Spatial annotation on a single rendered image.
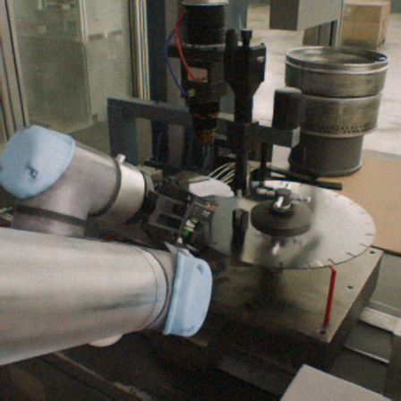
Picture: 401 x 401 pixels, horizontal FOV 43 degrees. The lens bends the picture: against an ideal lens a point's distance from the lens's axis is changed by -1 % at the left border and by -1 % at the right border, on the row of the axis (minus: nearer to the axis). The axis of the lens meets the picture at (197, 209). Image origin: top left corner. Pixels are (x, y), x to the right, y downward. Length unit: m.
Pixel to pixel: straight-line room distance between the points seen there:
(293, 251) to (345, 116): 0.76
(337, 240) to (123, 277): 0.57
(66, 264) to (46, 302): 0.03
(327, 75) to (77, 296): 1.27
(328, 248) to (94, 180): 0.45
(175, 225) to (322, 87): 0.95
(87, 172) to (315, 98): 1.07
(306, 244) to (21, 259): 0.65
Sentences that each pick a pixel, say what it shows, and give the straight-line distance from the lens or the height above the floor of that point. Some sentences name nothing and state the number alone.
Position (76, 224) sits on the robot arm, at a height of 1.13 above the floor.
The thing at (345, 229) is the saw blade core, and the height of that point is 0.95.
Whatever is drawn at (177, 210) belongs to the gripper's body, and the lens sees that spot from 0.64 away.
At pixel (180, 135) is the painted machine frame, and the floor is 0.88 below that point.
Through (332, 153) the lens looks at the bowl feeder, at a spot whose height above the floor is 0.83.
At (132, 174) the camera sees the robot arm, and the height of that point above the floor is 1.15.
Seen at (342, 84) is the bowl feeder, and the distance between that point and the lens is 1.51.
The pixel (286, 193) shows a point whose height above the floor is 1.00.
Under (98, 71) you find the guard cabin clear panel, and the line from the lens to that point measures 2.22.
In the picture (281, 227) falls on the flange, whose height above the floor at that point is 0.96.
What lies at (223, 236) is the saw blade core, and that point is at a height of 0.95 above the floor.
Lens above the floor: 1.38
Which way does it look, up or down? 27 degrees down
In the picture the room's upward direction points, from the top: straight up
